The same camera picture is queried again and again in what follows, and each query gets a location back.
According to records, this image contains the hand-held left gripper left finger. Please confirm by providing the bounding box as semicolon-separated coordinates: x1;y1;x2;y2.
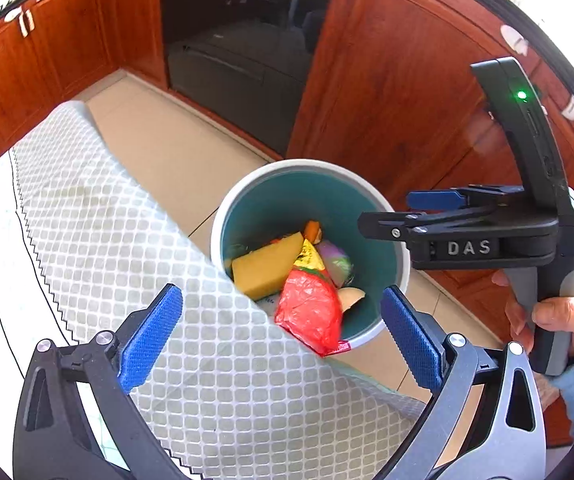
13;284;184;480

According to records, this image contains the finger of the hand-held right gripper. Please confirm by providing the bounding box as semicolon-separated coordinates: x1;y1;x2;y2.
407;185;525;211
358;204;558;242

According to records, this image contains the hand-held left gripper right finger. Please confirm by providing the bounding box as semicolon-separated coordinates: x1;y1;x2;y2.
374;286;548;480

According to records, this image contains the red plastic bag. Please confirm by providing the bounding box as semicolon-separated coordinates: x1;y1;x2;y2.
274;269;344;358

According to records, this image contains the teal trash bin grey rim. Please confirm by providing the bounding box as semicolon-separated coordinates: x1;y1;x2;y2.
210;159;412;356

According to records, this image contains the yellow sponge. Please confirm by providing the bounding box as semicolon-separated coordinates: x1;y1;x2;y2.
231;232;305;301

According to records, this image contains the pink green wrapper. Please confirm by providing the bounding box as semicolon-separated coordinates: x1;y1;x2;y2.
317;240;352;288

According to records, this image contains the brown cardboard piece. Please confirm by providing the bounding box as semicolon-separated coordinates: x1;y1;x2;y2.
339;287;366;313

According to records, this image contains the yellow red snack wrapper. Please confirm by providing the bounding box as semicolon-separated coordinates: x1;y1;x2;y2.
293;239;335;288

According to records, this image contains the wooden cabinet beside oven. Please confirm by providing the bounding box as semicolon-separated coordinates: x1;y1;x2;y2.
287;0;574;446

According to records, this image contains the patterned tablecloth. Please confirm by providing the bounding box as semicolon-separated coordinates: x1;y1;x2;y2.
0;100;428;480

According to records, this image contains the black built-in oven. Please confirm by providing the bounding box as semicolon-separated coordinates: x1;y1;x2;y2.
159;0;338;158

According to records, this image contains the wooden cabinet with drawers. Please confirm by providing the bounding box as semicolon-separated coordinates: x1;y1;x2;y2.
0;0;168;191

